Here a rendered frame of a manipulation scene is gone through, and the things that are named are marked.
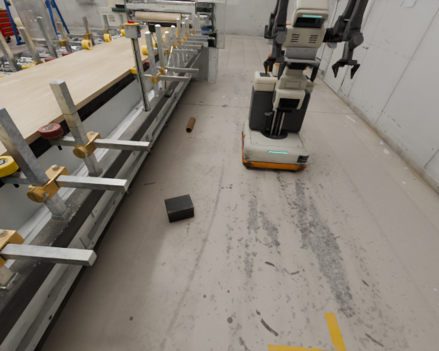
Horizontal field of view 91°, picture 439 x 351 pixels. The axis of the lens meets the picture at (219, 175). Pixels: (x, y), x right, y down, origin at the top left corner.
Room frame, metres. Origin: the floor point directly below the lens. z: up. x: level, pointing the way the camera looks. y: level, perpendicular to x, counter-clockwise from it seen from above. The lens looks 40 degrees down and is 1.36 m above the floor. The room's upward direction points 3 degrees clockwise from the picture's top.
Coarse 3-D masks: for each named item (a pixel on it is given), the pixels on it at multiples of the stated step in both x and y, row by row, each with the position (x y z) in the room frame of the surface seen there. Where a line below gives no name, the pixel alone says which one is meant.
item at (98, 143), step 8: (64, 136) 0.81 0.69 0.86; (56, 144) 0.79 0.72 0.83; (64, 144) 0.79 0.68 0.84; (72, 144) 0.79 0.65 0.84; (96, 144) 0.78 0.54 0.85; (104, 144) 0.78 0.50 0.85; (112, 144) 0.78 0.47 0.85; (120, 144) 0.78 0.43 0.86; (128, 144) 0.78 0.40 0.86; (136, 144) 0.78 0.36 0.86; (144, 144) 0.78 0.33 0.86
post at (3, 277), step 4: (4, 268) 0.27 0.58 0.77; (0, 272) 0.26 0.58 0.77; (4, 272) 0.26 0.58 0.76; (8, 272) 0.27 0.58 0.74; (12, 272) 0.27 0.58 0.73; (0, 276) 0.25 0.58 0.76; (4, 276) 0.26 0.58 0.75; (8, 276) 0.26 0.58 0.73; (12, 276) 0.27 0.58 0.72; (0, 280) 0.24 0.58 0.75; (4, 280) 0.25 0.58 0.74; (8, 280) 0.26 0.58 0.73; (0, 284) 0.24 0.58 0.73; (4, 284) 0.24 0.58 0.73
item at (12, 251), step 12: (0, 252) 0.29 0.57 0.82; (12, 252) 0.29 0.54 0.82; (24, 252) 0.29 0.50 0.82; (36, 252) 0.29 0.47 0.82; (48, 252) 0.29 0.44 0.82; (60, 252) 0.29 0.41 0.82; (72, 252) 0.30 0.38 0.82; (84, 252) 0.30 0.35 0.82; (72, 264) 0.28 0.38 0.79; (84, 264) 0.28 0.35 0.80
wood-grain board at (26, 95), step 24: (96, 48) 2.49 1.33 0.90; (120, 48) 2.55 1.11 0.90; (24, 72) 1.56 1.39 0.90; (48, 72) 1.59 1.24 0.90; (72, 72) 1.61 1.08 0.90; (96, 72) 1.64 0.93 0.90; (120, 72) 1.67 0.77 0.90; (0, 96) 1.12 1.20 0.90; (24, 96) 1.14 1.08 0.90; (48, 96) 1.16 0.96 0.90; (72, 96) 1.17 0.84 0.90; (96, 96) 1.26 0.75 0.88; (24, 120) 0.86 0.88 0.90; (48, 120) 0.87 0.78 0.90; (0, 144) 0.67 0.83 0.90
